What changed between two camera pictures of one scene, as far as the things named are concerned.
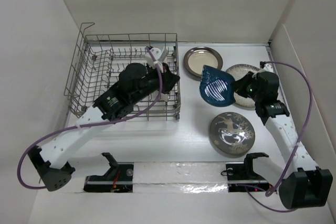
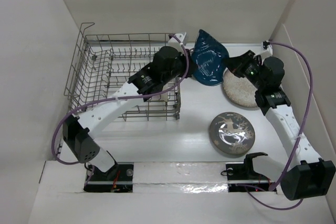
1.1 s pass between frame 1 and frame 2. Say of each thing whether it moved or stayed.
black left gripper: moved
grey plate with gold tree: stayed
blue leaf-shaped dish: moved
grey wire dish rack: stayed
